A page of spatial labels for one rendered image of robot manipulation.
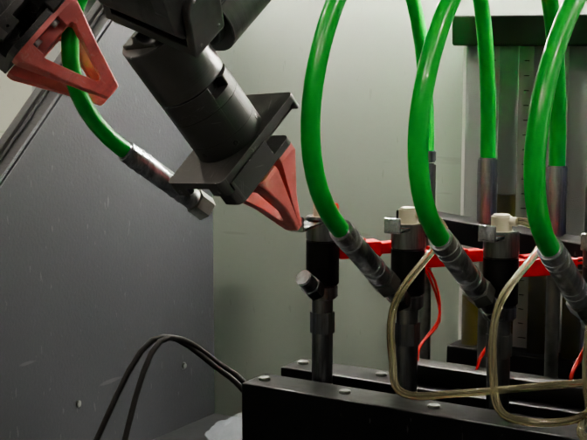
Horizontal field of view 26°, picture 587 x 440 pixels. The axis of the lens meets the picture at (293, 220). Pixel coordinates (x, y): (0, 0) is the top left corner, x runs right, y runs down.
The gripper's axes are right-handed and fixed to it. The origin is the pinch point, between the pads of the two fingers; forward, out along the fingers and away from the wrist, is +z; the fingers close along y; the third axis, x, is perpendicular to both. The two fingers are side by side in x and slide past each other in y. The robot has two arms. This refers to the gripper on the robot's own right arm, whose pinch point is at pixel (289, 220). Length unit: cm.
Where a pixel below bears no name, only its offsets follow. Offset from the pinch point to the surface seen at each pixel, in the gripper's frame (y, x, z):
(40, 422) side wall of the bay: -16.2, 32.4, 13.0
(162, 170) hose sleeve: -1.2, 9.3, -6.7
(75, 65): -1.4, 10.0, -18.3
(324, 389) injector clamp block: -7.3, -0.7, 12.4
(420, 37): 27.2, 4.6, 3.0
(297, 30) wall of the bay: 32.1, 25.8, 4.0
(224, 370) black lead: -9.1, 7.8, 9.3
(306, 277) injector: -1.6, 0.4, 5.0
